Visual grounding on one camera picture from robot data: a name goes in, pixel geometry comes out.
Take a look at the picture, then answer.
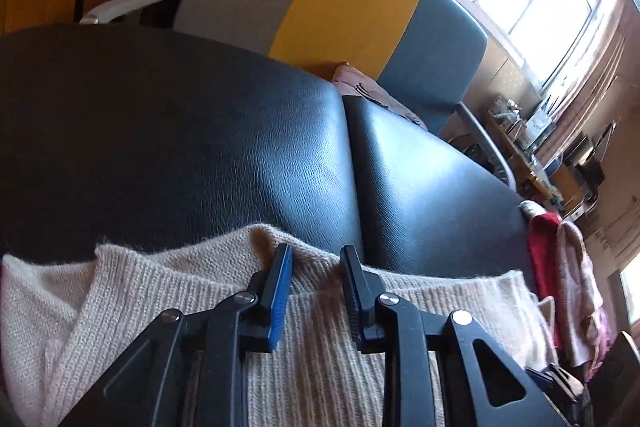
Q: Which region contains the pink cat print cushion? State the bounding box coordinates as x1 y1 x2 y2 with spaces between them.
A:
331 63 428 131

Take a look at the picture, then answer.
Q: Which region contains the cluttered wooden desk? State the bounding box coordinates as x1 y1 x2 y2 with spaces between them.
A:
482 97 606 220

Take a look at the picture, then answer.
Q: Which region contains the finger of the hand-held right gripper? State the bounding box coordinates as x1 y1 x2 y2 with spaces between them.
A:
525 363 588 427

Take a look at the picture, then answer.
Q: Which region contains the black leather bench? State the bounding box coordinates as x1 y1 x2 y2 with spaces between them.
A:
0 27 538 295

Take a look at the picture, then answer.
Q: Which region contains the pink beige cloth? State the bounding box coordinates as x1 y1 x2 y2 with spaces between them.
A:
554 219 615 369

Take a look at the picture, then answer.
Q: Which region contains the red cloth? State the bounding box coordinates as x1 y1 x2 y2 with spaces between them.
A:
527 212 566 313

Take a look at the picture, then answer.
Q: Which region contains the black box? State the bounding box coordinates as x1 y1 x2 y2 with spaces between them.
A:
564 134 607 204

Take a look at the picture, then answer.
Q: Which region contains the cream knit sweater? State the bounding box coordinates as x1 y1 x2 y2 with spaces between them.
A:
0 222 558 427

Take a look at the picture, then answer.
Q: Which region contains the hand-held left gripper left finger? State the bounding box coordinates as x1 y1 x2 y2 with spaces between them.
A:
57 243 294 427

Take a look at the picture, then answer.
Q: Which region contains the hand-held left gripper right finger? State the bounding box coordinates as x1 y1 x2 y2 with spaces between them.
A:
340 245 568 427

